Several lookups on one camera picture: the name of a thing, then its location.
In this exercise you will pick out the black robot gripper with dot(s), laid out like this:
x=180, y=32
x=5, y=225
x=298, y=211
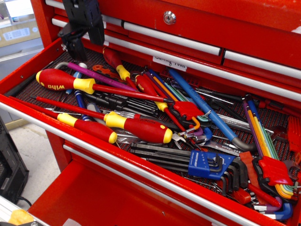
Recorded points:
x=79, y=13

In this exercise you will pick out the violet Allen key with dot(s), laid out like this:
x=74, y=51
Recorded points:
x=94, y=75

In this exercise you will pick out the orange plastic key holder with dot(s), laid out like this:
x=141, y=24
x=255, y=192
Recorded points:
x=108, y=72

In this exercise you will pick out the black Torx key set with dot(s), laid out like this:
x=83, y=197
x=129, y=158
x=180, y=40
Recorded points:
x=123, y=103

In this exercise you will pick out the rainbow Allen key set centre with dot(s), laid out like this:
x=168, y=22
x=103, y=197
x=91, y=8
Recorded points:
x=186, y=113

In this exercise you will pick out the rainbow allen key set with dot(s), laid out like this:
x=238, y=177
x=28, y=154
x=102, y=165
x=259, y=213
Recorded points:
x=186, y=113
x=274, y=176

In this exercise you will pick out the large blue Allen key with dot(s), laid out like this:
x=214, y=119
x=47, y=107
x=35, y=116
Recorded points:
x=201, y=103

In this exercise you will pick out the blue holder black Allen keys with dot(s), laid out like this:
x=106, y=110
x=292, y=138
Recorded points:
x=210, y=165

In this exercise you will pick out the rainbow Allen key set right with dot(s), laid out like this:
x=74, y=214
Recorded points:
x=274, y=176

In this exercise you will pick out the red yellow screwdriver back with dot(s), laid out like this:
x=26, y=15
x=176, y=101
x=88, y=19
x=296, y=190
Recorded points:
x=112, y=58

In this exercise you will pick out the large red yellow Wiha screwdriver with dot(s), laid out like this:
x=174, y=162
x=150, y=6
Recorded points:
x=55, y=79

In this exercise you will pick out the red yellow screwdriver middle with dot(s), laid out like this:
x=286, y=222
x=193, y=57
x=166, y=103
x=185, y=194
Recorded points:
x=145, y=85

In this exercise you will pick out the white cutting tools label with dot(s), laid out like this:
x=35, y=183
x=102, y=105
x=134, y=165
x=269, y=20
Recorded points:
x=172, y=63

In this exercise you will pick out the silver chest lock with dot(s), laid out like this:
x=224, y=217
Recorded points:
x=169, y=17

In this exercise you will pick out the red yellow screwdriver front left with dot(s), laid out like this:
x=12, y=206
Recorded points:
x=93, y=128

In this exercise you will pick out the red yellow screwdriver front centre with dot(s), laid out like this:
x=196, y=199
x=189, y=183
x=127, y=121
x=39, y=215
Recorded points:
x=148, y=130

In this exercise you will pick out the red tool chest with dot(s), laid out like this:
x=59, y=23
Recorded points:
x=231, y=46

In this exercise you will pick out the black device on floor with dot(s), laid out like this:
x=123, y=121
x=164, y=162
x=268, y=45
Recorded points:
x=13, y=172

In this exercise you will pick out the silver combination wrench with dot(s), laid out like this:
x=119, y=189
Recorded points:
x=235, y=123

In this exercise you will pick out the red comb-like holder right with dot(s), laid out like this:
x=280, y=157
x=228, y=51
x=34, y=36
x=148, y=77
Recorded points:
x=294, y=134

